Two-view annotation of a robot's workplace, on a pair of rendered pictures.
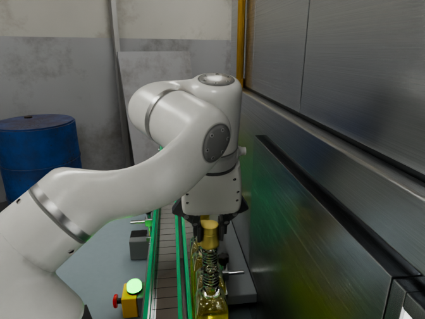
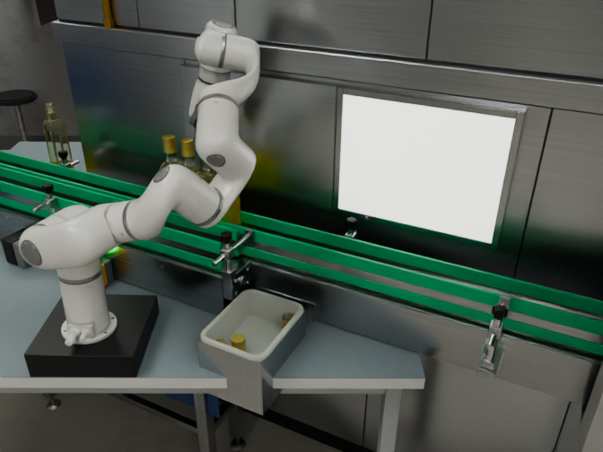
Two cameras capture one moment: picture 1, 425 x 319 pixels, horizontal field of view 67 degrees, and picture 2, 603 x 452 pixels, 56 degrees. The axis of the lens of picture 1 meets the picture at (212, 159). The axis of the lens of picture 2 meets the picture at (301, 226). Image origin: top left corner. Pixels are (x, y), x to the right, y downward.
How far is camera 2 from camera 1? 1.14 m
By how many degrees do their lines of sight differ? 52
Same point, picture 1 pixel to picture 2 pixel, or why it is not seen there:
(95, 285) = (22, 299)
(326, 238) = (295, 95)
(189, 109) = (248, 41)
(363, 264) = (322, 91)
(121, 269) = (28, 279)
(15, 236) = (231, 114)
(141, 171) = (254, 73)
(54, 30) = not seen: outside the picture
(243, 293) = not seen: hidden behind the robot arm
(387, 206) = (327, 64)
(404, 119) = (320, 30)
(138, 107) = (213, 47)
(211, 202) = not seen: hidden behind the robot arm
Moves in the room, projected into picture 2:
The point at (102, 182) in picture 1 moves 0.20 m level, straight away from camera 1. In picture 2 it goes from (243, 82) to (154, 76)
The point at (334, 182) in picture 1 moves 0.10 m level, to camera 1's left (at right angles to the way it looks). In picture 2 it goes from (292, 66) to (267, 74)
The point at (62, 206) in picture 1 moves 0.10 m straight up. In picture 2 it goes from (234, 98) to (232, 47)
